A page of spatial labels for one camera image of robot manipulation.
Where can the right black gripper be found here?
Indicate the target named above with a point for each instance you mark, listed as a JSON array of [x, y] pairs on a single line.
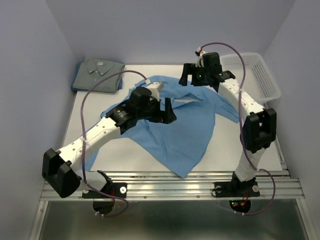
[[190, 69]]

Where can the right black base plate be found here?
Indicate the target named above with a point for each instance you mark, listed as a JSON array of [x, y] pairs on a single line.
[[229, 189]]

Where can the folded grey shirt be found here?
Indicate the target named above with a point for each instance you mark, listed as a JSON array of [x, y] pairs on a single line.
[[100, 75]]

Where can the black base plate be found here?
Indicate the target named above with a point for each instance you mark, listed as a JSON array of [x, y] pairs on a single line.
[[229, 189], [118, 189]]

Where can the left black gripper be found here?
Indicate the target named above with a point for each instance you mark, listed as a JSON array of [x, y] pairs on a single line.
[[166, 116]]

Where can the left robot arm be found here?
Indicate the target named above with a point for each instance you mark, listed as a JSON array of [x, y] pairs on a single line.
[[64, 169]]

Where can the white plastic basket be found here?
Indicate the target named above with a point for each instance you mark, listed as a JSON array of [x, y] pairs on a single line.
[[259, 82]]

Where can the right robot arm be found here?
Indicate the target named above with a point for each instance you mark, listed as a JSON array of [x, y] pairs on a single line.
[[257, 123]]

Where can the aluminium rail frame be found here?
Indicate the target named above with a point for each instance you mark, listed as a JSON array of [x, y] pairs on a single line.
[[165, 207]]

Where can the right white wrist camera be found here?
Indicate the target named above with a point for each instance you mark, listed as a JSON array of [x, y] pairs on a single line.
[[200, 62]]

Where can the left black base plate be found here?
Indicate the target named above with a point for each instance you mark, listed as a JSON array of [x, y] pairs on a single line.
[[118, 189]]

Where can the light blue long sleeve shirt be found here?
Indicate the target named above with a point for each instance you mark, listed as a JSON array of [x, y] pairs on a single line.
[[180, 145]]

